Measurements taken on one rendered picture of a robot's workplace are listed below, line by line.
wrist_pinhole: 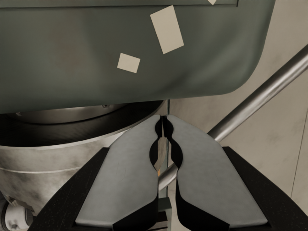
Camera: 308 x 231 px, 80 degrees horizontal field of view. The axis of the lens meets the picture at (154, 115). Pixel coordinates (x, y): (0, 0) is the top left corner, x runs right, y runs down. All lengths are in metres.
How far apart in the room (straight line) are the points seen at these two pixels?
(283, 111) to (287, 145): 0.50
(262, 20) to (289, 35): 1.75
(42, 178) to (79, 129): 0.07
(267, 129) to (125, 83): 2.15
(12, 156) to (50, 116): 0.06
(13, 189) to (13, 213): 0.26
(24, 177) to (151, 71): 0.20
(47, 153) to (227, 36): 0.21
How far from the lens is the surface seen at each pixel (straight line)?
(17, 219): 0.57
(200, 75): 0.18
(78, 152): 0.23
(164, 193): 1.45
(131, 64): 0.16
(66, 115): 0.26
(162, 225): 0.89
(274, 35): 1.85
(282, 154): 2.67
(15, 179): 0.29
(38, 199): 0.30
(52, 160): 0.24
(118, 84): 0.17
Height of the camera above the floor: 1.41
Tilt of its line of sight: 60 degrees down
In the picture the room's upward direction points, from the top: 161 degrees clockwise
